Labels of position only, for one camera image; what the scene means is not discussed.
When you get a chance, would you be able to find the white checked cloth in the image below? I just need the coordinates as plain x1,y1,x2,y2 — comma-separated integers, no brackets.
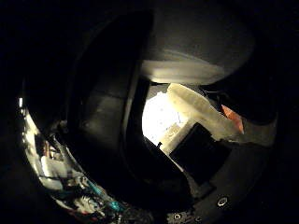
141,91,189,147

